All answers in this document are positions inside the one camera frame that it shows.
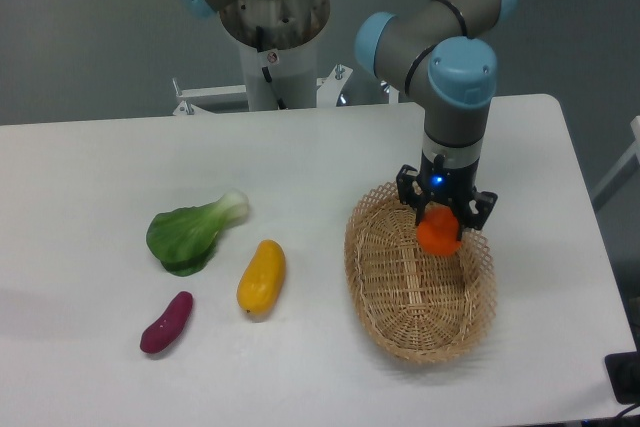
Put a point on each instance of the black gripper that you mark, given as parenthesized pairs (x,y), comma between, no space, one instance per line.
(452,187)

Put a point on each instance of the orange fruit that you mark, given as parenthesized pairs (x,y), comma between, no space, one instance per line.
(437,233)

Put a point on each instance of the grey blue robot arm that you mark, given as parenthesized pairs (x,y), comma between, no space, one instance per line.
(436,57)

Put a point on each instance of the woven wicker basket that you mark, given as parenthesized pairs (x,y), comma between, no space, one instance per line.
(417,307)

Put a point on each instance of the yellow mango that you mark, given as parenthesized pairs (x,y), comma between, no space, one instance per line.
(261,283)

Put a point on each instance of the black device at table edge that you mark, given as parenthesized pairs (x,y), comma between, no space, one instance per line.
(623,372)

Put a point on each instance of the green bok choy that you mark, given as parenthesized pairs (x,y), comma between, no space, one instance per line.
(185,239)

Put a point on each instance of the purple sweet potato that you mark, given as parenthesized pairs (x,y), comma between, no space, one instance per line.
(169,326)

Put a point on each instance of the white frame at right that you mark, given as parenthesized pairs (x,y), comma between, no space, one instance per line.
(621,171)

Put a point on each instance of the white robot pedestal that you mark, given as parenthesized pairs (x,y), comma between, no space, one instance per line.
(277,42)

